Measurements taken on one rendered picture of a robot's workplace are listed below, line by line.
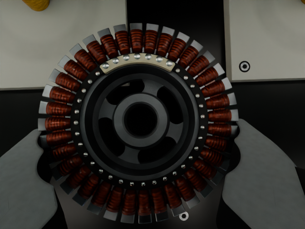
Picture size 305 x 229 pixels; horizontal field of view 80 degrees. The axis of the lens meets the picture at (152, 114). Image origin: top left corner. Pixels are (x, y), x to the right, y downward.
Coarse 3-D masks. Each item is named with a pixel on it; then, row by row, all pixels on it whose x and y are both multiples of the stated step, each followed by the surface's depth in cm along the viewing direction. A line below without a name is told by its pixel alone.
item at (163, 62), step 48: (96, 48) 10; (144, 48) 10; (192, 48) 10; (48, 96) 10; (96, 96) 11; (144, 96) 11; (192, 96) 10; (48, 144) 10; (96, 144) 11; (144, 144) 11; (192, 144) 10; (96, 192) 10; (144, 192) 10; (192, 192) 10
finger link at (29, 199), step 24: (24, 144) 9; (0, 168) 8; (24, 168) 8; (48, 168) 9; (0, 192) 7; (24, 192) 7; (48, 192) 7; (0, 216) 6; (24, 216) 6; (48, 216) 6
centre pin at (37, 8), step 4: (24, 0) 14; (28, 0) 14; (32, 0) 14; (36, 0) 15; (40, 0) 15; (44, 0) 15; (48, 0) 16; (28, 4) 15; (32, 4) 15; (36, 4) 15; (40, 4) 15; (44, 4) 15; (48, 4) 16; (32, 8) 15; (36, 8) 15; (40, 8) 16; (44, 8) 16
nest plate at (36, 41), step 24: (0, 0) 16; (72, 0) 16; (96, 0) 16; (120, 0) 16; (0, 24) 16; (24, 24) 16; (48, 24) 16; (72, 24) 16; (96, 24) 16; (120, 24) 16; (0, 48) 16; (24, 48) 16; (48, 48) 16; (0, 72) 16; (24, 72) 16; (48, 72) 16
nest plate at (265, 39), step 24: (240, 0) 16; (264, 0) 17; (288, 0) 17; (240, 24) 16; (264, 24) 17; (288, 24) 17; (240, 48) 16; (264, 48) 17; (288, 48) 17; (240, 72) 16; (264, 72) 17; (288, 72) 17
